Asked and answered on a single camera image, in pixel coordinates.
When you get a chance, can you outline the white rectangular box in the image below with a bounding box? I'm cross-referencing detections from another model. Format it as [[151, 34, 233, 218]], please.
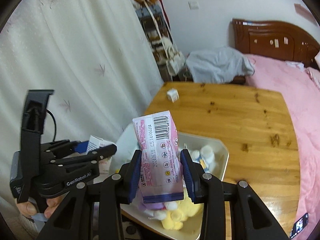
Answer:
[[86, 135, 113, 184]]

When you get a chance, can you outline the pink white packet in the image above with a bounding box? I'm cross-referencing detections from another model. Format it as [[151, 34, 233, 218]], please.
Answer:
[[132, 111, 184, 204]]

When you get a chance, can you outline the white plush blue scarf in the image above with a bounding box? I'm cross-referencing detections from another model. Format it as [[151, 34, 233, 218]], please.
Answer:
[[189, 145, 217, 173]]

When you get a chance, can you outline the purple plush toy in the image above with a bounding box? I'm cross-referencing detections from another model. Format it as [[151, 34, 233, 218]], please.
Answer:
[[136, 190, 178, 220]]

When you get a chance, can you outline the person's left hand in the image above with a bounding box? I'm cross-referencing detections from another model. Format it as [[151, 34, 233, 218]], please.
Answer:
[[15, 196, 64, 218]]

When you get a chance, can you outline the smartphone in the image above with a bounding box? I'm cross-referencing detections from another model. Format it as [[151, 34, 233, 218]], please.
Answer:
[[290, 213, 309, 239]]

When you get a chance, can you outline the yellow plush toy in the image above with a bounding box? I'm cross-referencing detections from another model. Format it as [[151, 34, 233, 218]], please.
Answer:
[[160, 188, 203, 230]]

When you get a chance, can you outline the white plastic tray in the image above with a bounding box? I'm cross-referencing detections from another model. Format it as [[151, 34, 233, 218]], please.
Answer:
[[109, 124, 229, 239]]

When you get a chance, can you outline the small white cube box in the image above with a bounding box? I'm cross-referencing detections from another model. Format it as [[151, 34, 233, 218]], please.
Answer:
[[167, 88, 180, 102]]

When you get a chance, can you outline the white curtain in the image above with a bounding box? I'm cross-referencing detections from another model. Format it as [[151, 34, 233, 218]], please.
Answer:
[[0, 0, 164, 230]]

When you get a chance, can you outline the white handbag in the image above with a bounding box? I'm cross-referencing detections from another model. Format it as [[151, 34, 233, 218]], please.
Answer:
[[162, 36, 185, 76]]

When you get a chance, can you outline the dark storage shelf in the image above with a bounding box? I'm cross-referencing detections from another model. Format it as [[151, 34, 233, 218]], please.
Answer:
[[136, 1, 176, 82]]

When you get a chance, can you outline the pink bed quilt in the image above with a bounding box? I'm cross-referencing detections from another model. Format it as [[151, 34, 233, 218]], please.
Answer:
[[246, 54, 319, 238]]

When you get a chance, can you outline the grey cloth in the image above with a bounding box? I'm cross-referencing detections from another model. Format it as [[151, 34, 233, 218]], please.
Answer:
[[185, 47, 254, 83]]

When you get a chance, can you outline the brown wooden headboard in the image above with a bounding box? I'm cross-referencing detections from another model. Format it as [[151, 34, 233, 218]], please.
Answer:
[[232, 18, 319, 70]]

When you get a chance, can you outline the black cable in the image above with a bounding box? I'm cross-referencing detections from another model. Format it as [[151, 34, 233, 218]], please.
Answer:
[[44, 108, 58, 143]]

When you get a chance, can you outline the white wall switch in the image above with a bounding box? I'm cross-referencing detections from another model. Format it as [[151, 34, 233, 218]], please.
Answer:
[[188, 1, 200, 10]]

